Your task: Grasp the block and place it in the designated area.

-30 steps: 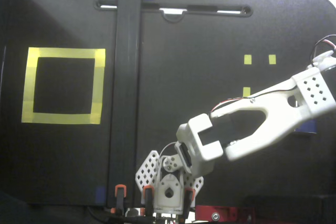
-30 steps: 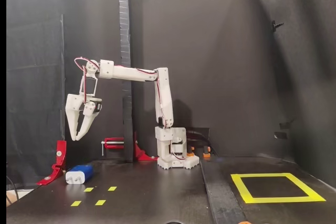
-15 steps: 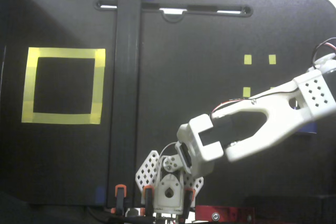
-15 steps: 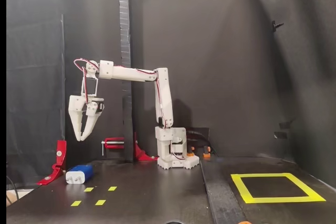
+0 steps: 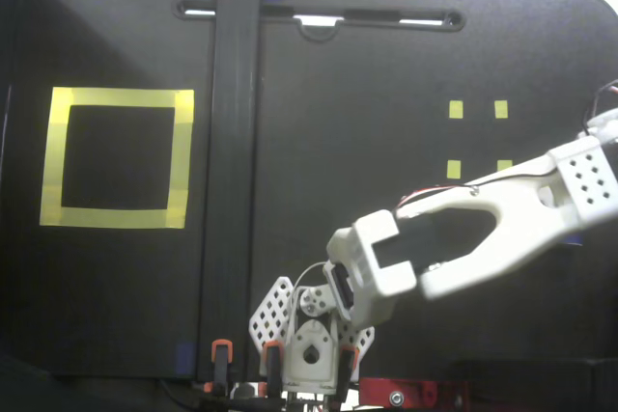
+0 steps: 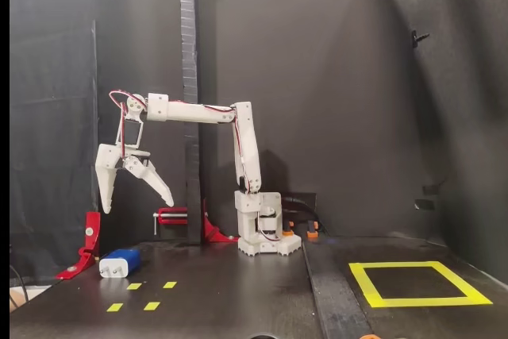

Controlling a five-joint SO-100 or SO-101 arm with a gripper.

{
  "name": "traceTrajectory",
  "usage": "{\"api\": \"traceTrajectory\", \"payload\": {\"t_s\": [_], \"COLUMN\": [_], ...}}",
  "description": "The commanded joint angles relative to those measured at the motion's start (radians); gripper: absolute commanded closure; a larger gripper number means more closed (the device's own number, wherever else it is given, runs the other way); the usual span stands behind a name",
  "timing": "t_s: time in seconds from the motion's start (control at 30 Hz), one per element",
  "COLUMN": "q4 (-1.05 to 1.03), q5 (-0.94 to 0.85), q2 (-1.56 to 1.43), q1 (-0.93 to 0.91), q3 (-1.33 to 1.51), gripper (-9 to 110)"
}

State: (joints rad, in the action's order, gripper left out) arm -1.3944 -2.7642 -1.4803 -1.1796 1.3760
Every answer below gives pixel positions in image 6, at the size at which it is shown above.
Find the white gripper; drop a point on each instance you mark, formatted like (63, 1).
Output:
(109, 158)

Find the yellow tape square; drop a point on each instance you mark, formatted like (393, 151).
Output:
(416, 302)

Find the red screw clamp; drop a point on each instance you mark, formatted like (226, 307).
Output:
(214, 233)

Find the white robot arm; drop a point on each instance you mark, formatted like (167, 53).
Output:
(248, 148)

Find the black tape piece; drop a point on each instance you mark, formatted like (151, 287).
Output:
(424, 205)
(432, 188)

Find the black vertical post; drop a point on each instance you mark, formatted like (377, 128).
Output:
(190, 57)

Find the blue white charger block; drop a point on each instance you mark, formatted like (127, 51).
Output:
(123, 259)

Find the red metal bracket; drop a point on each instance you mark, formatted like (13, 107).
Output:
(93, 232)

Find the small yellow tape marker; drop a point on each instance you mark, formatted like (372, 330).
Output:
(151, 306)
(169, 285)
(114, 307)
(134, 286)

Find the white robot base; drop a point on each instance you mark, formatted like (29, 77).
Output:
(291, 245)

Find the black clip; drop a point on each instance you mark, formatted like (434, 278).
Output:
(416, 37)

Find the black flat strip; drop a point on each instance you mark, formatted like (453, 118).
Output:
(337, 307)

